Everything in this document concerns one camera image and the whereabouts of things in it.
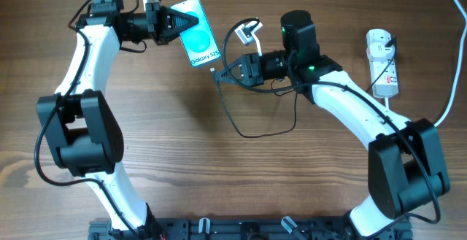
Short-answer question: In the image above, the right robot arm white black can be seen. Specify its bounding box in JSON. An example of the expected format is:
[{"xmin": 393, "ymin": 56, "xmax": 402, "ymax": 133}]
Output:
[{"xmin": 212, "ymin": 10, "xmax": 450, "ymax": 239}]

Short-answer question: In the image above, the blue screen smartphone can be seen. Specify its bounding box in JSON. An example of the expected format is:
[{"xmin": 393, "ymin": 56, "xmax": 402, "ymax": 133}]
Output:
[{"xmin": 171, "ymin": 0, "xmax": 220, "ymax": 67}]

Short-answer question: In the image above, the white power strip cord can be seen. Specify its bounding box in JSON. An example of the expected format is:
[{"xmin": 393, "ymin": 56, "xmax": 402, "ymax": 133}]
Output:
[{"xmin": 384, "ymin": 0, "xmax": 467, "ymax": 128}]

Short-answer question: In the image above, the white power strip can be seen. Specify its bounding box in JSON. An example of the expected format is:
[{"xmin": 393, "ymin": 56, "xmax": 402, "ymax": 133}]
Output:
[{"xmin": 366, "ymin": 28, "xmax": 398, "ymax": 98}]

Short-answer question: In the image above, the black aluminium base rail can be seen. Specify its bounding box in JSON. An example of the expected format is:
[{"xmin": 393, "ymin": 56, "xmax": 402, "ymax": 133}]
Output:
[{"xmin": 88, "ymin": 217, "xmax": 413, "ymax": 240}]

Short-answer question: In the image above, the white charger adapter plug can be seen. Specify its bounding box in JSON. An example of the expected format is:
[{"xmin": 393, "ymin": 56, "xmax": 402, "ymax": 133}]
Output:
[{"xmin": 366, "ymin": 42, "xmax": 395, "ymax": 62}]

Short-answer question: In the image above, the black usb charging cable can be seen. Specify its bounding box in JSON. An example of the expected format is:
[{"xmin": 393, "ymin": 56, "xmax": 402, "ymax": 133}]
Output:
[{"xmin": 209, "ymin": 35, "xmax": 399, "ymax": 139}]

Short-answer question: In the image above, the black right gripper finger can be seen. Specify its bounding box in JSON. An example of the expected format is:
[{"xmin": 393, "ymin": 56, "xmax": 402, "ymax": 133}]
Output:
[
  {"xmin": 215, "ymin": 71, "xmax": 242, "ymax": 84},
  {"xmin": 228, "ymin": 55, "xmax": 247, "ymax": 76}
]

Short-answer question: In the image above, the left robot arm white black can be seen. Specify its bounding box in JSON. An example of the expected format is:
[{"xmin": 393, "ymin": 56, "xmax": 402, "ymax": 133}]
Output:
[{"xmin": 36, "ymin": 0, "xmax": 198, "ymax": 239}]

